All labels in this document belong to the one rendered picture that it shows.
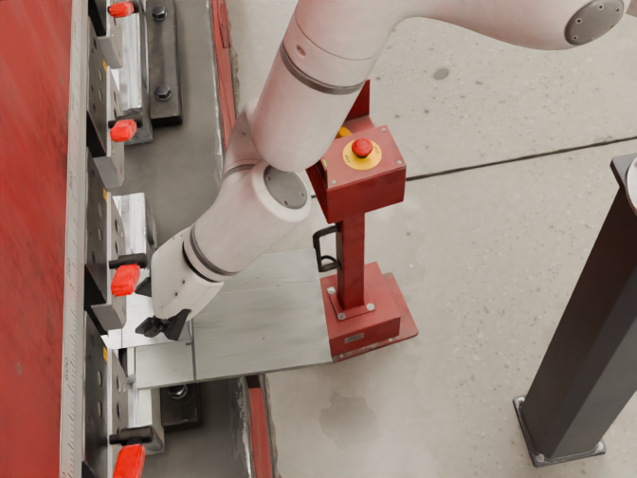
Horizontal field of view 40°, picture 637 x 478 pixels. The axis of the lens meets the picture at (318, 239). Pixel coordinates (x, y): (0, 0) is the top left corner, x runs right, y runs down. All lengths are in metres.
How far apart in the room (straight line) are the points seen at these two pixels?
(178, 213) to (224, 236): 0.46
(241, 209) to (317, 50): 0.26
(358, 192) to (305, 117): 0.78
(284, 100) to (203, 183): 0.66
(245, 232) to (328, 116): 0.21
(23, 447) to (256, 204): 0.42
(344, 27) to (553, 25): 0.18
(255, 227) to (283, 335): 0.25
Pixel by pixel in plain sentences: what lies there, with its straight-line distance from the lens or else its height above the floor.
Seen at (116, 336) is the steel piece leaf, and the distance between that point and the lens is 1.23.
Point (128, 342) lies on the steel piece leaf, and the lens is 1.22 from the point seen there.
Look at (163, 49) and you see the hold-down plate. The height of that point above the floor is 0.90.
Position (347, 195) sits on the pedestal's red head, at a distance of 1.62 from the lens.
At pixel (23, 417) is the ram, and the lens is 0.66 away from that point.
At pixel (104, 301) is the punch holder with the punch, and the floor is 1.26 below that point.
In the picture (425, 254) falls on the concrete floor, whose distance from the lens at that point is 2.42.
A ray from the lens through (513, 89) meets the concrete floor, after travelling 2.80.
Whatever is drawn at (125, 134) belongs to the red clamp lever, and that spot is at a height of 1.31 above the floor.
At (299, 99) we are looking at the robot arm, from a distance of 0.83.
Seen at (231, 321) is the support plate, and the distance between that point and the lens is 1.21.
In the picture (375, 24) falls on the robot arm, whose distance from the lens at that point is 0.78.
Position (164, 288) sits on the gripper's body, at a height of 1.11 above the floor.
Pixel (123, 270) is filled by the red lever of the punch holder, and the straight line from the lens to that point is 0.93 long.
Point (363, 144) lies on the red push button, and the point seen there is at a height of 0.81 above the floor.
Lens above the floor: 2.07
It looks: 58 degrees down
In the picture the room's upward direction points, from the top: 4 degrees counter-clockwise
